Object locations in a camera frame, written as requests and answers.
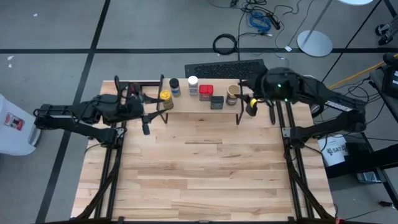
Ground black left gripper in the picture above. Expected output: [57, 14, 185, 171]
[101, 93, 168, 136]

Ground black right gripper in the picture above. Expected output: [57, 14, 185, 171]
[238, 73, 278, 118]

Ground yellow-lid chili onion jar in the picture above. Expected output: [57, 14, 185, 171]
[159, 89, 175, 110]

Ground tan-lid furikake jar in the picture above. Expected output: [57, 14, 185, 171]
[226, 84, 241, 106]

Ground black-lid oregano jar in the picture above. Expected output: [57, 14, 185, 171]
[169, 77, 182, 98]

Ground green black pepper tin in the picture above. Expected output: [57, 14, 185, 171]
[210, 95, 224, 110]

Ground red-lid smoked paprika tin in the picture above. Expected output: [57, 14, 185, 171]
[198, 84, 215, 102]

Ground white-lid bagel sesame jar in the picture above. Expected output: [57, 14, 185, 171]
[187, 75, 199, 96]

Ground wooden shelf black metal legs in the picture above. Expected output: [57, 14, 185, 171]
[156, 73, 246, 126]

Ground black power adapter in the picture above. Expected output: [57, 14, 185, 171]
[269, 14, 282, 30]

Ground grey round-base floor stand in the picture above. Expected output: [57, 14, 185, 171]
[297, 0, 334, 58]

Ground white bin with red label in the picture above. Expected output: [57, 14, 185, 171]
[0, 93, 44, 156]

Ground white round disc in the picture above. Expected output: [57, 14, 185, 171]
[338, 0, 374, 6]

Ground black equipment cart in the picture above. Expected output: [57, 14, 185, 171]
[369, 52, 398, 124]

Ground black caster wheel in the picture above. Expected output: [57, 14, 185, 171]
[374, 15, 398, 46]

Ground black coiled cable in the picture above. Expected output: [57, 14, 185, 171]
[212, 33, 239, 56]

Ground blue coiled cable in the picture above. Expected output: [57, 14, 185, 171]
[248, 11, 272, 32]

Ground black aluminium frame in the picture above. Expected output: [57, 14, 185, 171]
[73, 80, 162, 220]
[273, 101, 336, 220]

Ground yellow cable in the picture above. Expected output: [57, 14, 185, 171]
[328, 52, 398, 90]

